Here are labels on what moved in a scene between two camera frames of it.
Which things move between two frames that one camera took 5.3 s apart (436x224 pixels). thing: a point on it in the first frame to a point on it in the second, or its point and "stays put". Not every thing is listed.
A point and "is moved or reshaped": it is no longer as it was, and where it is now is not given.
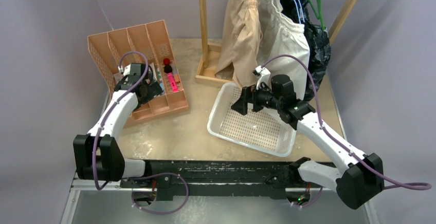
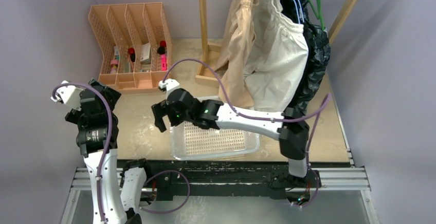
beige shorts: x=240 y=54 is moved or reshaped
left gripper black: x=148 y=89 to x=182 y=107
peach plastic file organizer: x=144 y=43 is moved or reshaped
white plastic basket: x=262 y=128 is moved or reshaped
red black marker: x=167 y=67 to x=131 y=52
